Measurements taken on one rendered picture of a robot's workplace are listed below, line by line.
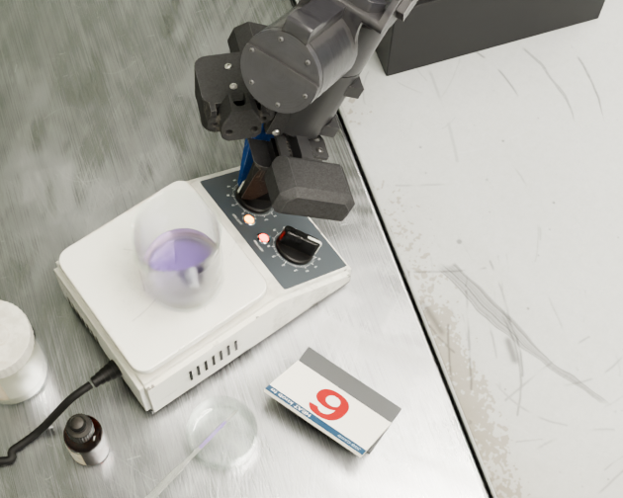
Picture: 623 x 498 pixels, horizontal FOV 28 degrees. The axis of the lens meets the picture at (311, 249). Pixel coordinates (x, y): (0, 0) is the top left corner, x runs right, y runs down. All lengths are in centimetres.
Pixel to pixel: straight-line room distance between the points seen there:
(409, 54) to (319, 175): 25
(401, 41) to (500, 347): 28
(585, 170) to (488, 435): 26
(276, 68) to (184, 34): 35
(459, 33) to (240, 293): 33
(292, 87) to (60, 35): 40
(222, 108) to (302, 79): 10
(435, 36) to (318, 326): 28
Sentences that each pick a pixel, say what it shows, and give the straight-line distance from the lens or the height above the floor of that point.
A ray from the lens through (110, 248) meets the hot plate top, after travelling 95.
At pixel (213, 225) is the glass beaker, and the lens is 89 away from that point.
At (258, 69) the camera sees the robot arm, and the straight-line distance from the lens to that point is 82.
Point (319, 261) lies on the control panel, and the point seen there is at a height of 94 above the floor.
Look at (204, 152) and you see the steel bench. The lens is 109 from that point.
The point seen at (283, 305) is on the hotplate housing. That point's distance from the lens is 96.
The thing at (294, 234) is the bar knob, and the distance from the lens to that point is 97.
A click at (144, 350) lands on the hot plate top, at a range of 92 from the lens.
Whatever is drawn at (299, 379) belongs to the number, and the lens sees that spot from 98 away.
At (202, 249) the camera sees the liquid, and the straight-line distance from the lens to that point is 92.
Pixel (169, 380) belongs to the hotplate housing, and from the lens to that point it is 94.
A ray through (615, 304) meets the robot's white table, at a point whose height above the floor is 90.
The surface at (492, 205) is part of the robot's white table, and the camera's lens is 107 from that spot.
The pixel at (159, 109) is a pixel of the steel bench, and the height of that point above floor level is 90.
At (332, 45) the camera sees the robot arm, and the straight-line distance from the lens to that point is 82.
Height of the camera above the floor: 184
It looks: 65 degrees down
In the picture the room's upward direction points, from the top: 2 degrees clockwise
